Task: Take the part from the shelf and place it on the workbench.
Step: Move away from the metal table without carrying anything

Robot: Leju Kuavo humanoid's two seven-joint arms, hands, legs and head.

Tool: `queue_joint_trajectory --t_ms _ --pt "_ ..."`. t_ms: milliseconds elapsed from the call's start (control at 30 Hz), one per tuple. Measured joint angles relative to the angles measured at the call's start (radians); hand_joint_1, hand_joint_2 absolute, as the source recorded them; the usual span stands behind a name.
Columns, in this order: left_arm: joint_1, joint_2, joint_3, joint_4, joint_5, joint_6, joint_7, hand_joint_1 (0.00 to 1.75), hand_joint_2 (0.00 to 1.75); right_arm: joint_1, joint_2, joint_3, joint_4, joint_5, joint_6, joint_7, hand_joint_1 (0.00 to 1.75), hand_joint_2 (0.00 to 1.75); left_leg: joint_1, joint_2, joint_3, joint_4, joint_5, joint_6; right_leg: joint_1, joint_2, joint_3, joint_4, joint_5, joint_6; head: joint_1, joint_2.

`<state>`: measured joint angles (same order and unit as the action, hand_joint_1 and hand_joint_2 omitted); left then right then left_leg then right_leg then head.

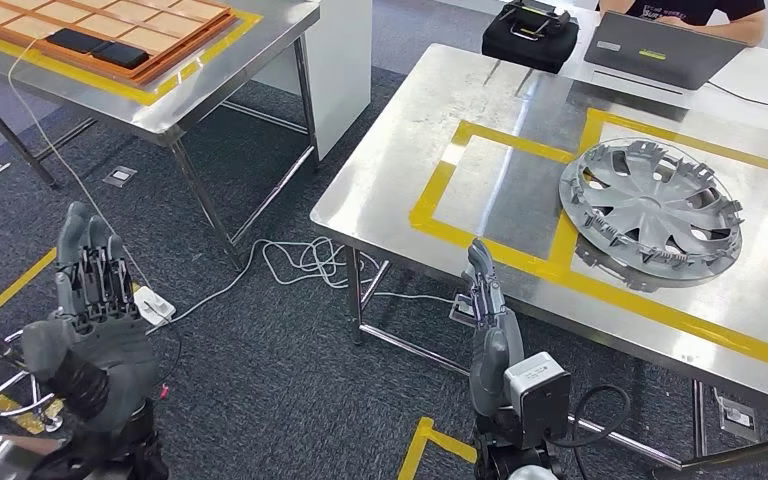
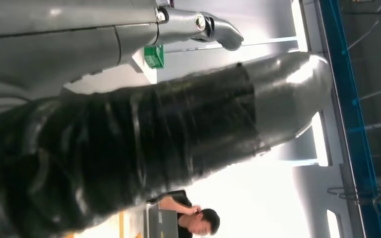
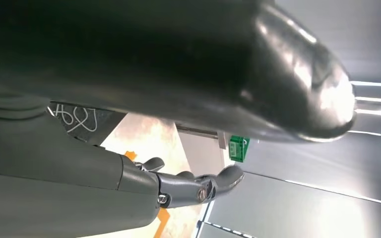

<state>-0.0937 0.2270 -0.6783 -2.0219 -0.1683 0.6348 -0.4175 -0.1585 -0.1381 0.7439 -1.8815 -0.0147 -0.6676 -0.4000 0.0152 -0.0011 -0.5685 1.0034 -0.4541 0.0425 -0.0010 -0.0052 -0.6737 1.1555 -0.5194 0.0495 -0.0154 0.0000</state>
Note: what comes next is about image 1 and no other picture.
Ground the white floor socket block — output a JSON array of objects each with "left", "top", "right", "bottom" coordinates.
[{"left": 133, "top": 286, "right": 177, "bottom": 326}]

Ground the black carry bag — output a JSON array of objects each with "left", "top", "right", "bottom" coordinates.
[{"left": 481, "top": 0, "right": 581, "bottom": 75}]

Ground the steel side table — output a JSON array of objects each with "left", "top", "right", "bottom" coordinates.
[{"left": 0, "top": 0, "right": 322, "bottom": 270}]

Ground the grey plastic wheel hubcap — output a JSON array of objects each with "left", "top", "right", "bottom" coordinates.
[{"left": 558, "top": 137, "right": 745, "bottom": 281}]

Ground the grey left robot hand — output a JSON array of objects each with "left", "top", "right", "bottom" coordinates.
[{"left": 21, "top": 201, "right": 158, "bottom": 435}]

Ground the person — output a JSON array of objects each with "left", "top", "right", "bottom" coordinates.
[{"left": 595, "top": 0, "right": 768, "bottom": 48}]

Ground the chrome stool base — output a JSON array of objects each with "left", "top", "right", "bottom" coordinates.
[{"left": 0, "top": 331, "right": 64, "bottom": 433}]

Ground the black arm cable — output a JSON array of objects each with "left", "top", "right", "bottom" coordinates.
[{"left": 546, "top": 385, "right": 632, "bottom": 480}]

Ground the steel floor outlet plate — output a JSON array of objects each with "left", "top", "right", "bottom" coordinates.
[
  {"left": 102, "top": 165, "right": 139, "bottom": 189},
  {"left": 718, "top": 396, "right": 760, "bottom": 444},
  {"left": 450, "top": 294, "right": 478, "bottom": 326}
]

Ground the thin white cord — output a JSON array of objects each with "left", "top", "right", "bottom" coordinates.
[{"left": 6, "top": 38, "right": 160, "bottom": 299}]

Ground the black desk cable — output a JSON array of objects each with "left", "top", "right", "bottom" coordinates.
[{"left": 705, "top": 82, "right": 768, "bottom": 122}]

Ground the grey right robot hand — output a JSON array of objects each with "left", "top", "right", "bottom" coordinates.
[{"left": 464, "top": 238, "right": 526, "bottom": 419}]

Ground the grey laptop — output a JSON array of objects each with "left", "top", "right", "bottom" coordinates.
[{"left": 582, "top": 9, "right": 750, "bottom": 92}]

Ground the black remote controller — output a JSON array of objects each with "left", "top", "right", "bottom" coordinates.
[{"left": 499, "top": 0, "right": 572, "bottom": 42}]

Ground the white floor cable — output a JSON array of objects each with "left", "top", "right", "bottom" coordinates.
[{"left": 148, "top": 236, "right": 458, "bottom": 333}]

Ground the yellow floor tape square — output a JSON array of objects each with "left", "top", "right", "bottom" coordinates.
[{"left": 397, "top": 417, "right": 478, "bottom": 480}]

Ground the yellow table tape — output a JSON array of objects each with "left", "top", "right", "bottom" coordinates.
[{"left": 0, "top": 9, "right": 264, "bottom": 107}]

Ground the steel workbench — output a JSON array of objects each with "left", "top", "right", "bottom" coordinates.
[{"left": 309, "top": 42, "right": 768, "bottom": 480}]

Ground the black flat pad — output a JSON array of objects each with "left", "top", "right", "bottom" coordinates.
[
  {"left": 91, "top": 40, "right": 151, "bottom": 71},
  {"left": 46, "top": 27, "right": 108, "bottom": 56}
]

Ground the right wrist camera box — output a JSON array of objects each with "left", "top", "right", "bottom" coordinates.
[{"left": 504, "top": 352, "right": 573, "bottom": 450}]

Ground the orange compartment tray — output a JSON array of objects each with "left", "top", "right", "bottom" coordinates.
[{"left": 0, "top": 0, "right": 238, "bottom": 87}]

